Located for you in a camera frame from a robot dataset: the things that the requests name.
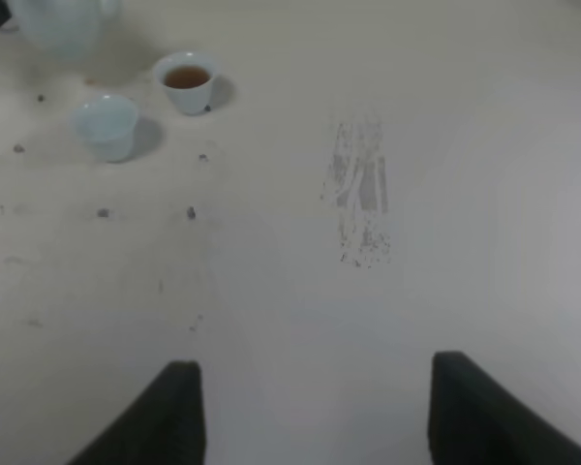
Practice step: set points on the light blue teacup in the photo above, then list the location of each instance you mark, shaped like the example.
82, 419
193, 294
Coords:
106, 127
187, 78

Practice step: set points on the light blue porcelain teapot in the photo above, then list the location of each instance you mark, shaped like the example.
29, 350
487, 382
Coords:
68, 29

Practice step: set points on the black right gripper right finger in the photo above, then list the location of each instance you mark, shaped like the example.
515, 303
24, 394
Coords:
474, 420

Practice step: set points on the far light blue teacup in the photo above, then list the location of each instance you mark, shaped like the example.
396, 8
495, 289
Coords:
187, 78

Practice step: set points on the near light blue teacup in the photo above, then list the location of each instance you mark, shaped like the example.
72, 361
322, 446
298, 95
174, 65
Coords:
106, 127

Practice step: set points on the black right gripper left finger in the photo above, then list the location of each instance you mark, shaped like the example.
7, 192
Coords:
165, 425

